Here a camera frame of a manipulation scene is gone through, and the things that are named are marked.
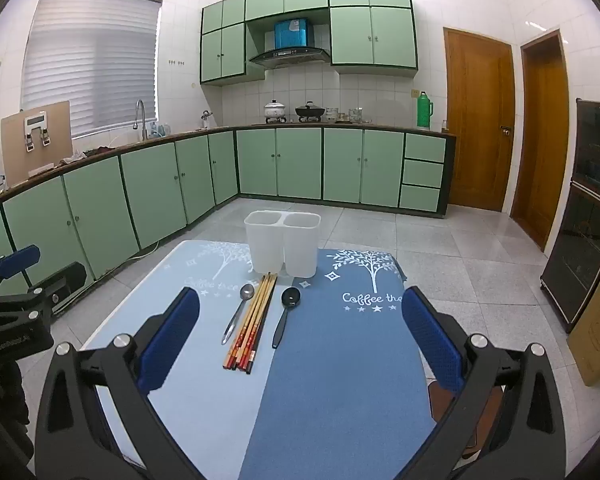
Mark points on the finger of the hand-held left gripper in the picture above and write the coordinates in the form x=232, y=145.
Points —
x=17, y=260
x=65, y=277

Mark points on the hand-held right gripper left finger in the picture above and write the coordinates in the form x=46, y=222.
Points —
x=172, y=340

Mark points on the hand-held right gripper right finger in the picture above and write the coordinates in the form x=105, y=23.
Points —
x=430, y=340

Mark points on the wooden chopstick red patterned end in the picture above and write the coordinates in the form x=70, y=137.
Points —
x=245, y=320
x=258, y=320

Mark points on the bundle of three chopsticks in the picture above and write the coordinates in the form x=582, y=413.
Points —
x=250, y=320

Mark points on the metal spoon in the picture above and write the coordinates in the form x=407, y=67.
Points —
x=247, y=291

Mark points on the black spoon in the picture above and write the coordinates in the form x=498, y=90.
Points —
x=290, y=297

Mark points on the white two-compartment utensil holder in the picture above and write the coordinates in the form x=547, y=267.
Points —
x=265, y=245

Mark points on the wooden board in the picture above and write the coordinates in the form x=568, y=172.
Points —
x=15, y=160

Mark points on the two-tone blue tree print mat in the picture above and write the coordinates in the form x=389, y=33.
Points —
x=330, y=385

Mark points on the green kitchen base cabinets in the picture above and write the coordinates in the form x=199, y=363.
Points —
x=155, y=195

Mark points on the white clamp device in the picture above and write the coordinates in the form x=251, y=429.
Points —
x=36, y=130

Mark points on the dark red cloth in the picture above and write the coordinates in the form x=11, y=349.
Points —
x=100, y=150

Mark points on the metal kitchen faucet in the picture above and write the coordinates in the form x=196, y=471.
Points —
x=140, y=115

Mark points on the black glass-front cabinet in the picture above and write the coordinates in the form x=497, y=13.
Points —
x=580, y=220

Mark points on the white window blinds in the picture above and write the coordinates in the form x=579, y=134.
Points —
x=90, y=60

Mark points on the closed wooden door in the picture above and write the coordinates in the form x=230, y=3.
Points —
x=475, y=120

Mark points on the green thermos flask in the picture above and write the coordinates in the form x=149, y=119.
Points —
x=424, y=110

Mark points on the glass jars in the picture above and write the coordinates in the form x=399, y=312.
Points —
x=355, y=115

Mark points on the stacked patterned bowls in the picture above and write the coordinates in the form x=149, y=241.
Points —
x=332, y=115

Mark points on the white cooking pot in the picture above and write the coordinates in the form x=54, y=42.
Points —
x=275, y=111

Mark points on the black wok with lid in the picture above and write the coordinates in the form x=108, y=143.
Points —
x=310, y=111

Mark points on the black range hood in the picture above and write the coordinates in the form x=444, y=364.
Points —
x=290, y=56

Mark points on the blue range hood chimney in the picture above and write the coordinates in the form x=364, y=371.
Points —
x=291, y=33

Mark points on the wooden door in side wall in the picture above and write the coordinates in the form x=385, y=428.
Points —
x=540, y=150

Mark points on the green kitchen wall cabinets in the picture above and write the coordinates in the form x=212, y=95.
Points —
x=370, y=35

